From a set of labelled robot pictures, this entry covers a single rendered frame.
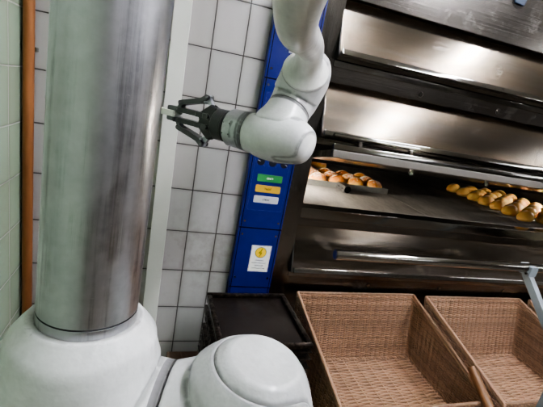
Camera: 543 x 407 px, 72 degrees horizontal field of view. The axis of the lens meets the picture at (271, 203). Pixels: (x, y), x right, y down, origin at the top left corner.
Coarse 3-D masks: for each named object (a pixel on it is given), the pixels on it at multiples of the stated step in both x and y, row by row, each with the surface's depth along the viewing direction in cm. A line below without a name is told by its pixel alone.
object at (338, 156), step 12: (324, 156) 125; (336, 156) 119; (348, 156) 120; (360, 156) 121; (372, 156) 123; (384, 168) 143; (396, 168) 134; (408, 168) 127; (420, 168) 128; (432, 168) 130; (444, 168) 131; (468, 180) 152; (480, 180) 142; (492, 180) 137; (504, 180) 139; (516, 180) 140; (528, 180) 142
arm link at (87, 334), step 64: (64, 0) 30; (128, 0) 30; (64, 64) 31; (128, 64) 31; (64, 128) 32; (128, 128) 33; (64, 192) 33; (128, 192) 35; (64, 256) 34; (128, 256) 37; (64, 320) 35; (128, 320) 39; (0, 384) 35; (64, 384) 34; (128, 384) 38
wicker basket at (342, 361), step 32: (320, 320) 148; (352, 320) 153; (384, 320) 157; (416, 320) 158; (320, 352) 122; (352, 352) 153; (384, 352) 158; (448, 352) 140; (320, 384) 120; (352, 384) 139; (384, 384) 142; (416, 384) 146
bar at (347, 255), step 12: (336, 252) 104; (348, 252) 105; (360, 252) 106; (372, 252) 108; (408, 264) 111; (420, 264) 112; (432, 264) 113; (444, 264) 114; (456, 264) 115; (468, 264) 117; (480, 264) 118; (492, 264) 119; (504, 264) 121; (516, 264) 123; (528, 264) 125; (540, 264) 127; (528, 276) 124; (528, 288) 124; (540, 300) 120; (540, 312) 120
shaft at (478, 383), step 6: (474, 366) 127; (474, 372) 126; (474, 378) 125; (480, 378) 124; (474, 384) 124; (480, 384) 123; (480, 390) 122; (480, 396) 121; (486, 396) 120; (486, 402) 119
